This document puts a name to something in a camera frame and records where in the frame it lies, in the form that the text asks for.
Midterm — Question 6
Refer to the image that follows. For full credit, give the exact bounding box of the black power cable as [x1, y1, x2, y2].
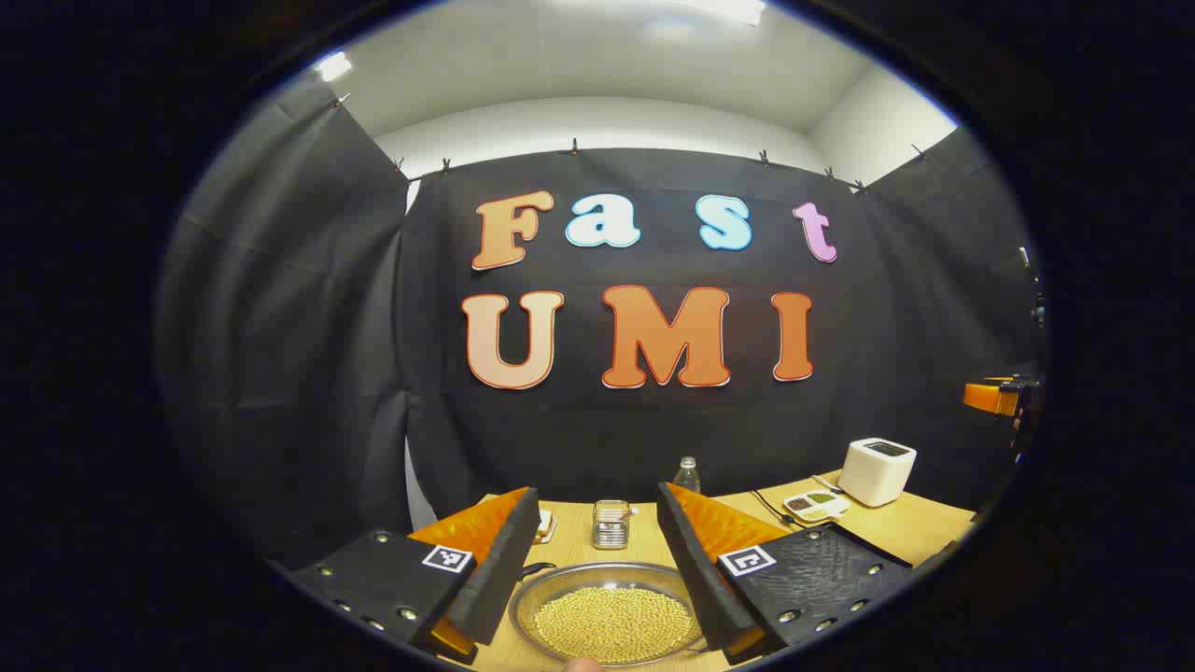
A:
[752, 489, 796, 529]

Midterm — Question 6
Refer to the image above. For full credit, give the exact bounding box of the stainless steel pot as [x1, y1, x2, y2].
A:
[509, 560, 706, 668]

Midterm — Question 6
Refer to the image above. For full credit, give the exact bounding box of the white divided bean dish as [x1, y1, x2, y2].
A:
[782, 490, 851, 522]

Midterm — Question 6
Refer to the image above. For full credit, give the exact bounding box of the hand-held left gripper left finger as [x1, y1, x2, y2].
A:
[289, 485, 542, 665]

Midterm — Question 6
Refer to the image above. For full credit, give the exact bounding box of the black backdrop cloth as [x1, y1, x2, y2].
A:
[154, 79, 1047, 570]

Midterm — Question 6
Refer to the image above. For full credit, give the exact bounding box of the wire mesh utensil holder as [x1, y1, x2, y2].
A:
[592, 499, 632, 550]

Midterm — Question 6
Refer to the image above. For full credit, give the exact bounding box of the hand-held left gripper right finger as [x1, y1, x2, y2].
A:
[656, 482, 916, 665]

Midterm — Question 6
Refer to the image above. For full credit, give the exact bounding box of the pile of yellow soybeans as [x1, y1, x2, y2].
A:
[534, 585, 694, 665]

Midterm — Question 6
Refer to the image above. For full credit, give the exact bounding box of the white toaster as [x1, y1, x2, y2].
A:
[838, 437, 918, 508]

